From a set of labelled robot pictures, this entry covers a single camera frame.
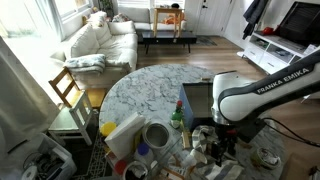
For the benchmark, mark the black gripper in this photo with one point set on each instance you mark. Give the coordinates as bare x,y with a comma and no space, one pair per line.
226,136

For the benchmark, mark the grey striped cream towel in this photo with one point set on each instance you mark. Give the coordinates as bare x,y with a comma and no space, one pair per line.
216,171

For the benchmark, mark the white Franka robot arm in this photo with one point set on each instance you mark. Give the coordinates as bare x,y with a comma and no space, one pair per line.
246,100

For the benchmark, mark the blue cardboard box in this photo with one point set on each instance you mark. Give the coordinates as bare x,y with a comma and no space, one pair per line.
196,103

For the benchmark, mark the wooden jenga block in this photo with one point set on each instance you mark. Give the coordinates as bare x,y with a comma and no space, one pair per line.
185,140
245,145
206,79

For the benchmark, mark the clear plastic bottle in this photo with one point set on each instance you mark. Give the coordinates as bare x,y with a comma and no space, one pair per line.
188,160

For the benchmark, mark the green sauce bottle red cap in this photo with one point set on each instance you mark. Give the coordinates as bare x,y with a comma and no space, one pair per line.
176,116

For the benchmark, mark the blue capped bottle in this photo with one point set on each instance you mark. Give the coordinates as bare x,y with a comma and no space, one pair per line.
143,153

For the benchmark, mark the white cup dark contents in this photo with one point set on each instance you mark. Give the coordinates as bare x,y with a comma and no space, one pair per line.
135,171

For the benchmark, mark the red capped jar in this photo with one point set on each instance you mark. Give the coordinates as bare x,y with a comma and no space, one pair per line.
120,167

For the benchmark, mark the white TV cabinet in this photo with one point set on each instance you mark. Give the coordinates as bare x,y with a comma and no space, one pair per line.
256,50

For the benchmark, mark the dark door mat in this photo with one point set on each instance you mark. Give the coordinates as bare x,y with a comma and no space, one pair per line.
206,41

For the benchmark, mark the yellow capped container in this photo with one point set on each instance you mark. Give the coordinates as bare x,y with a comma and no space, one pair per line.
108,129

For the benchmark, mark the patterned floor rug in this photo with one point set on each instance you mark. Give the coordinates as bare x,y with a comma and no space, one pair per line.
96,160

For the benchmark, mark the red object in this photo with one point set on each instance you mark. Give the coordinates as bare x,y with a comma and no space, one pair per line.
267,31

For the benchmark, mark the black coffee table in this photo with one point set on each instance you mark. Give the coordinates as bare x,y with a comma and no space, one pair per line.
166,36

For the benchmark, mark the white door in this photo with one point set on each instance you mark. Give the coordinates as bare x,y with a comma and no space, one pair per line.
213,16

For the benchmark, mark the dark hanging jacket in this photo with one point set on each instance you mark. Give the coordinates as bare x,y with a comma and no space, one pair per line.
255,13

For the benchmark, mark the orange object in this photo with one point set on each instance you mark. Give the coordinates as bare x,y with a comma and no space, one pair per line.
171,19

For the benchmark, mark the black television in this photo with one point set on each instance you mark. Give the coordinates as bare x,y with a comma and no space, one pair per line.
298,21

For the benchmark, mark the tall wooden side table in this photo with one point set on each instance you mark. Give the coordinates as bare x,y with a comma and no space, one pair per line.
166,10

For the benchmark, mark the black round object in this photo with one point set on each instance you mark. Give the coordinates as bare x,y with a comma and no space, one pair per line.
175,5

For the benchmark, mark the large cream sofa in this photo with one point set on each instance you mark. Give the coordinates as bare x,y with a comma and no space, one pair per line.
113,43

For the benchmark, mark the white wooden chair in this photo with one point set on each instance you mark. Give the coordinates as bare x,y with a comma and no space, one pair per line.
66,121

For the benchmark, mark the small white sofa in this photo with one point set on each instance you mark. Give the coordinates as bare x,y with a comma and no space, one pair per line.
133,15

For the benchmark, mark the grey white throw blanket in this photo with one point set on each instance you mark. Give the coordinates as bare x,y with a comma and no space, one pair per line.
85,63

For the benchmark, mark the patterned cushion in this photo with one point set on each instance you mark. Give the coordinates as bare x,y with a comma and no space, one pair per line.
120,17

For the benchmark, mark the white storage bin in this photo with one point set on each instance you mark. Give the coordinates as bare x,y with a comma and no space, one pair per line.
50,160

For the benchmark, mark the cream floral cushion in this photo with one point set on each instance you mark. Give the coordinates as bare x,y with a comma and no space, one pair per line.
97,18

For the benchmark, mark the white tape roll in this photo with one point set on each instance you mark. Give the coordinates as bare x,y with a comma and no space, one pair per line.
29,173

